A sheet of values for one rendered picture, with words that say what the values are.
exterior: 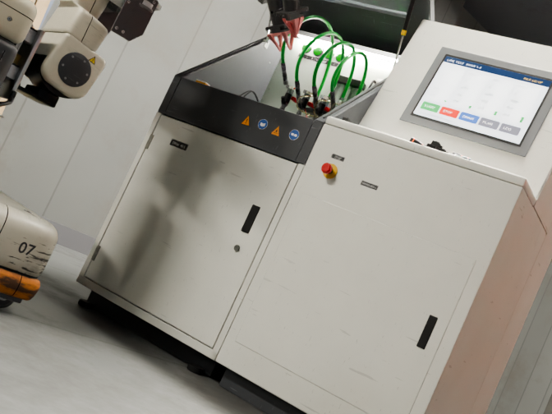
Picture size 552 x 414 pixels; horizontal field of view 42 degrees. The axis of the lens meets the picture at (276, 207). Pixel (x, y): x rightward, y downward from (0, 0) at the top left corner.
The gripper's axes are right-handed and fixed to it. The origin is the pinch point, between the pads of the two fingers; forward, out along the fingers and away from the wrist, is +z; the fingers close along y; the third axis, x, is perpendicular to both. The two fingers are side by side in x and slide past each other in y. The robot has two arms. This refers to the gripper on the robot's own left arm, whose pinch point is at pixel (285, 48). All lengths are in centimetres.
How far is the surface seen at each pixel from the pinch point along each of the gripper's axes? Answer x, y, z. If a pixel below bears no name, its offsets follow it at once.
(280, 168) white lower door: 37, -18, 35
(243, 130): 32.1, -0.3, 22.0
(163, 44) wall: -96, 186, 2
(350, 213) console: 40, -47, 49
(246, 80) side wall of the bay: -13.2, 37.8, 13.2
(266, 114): 26.5, -7.9, 18.2
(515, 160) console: -7, -82, 47
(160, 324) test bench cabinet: 81, 13, 76
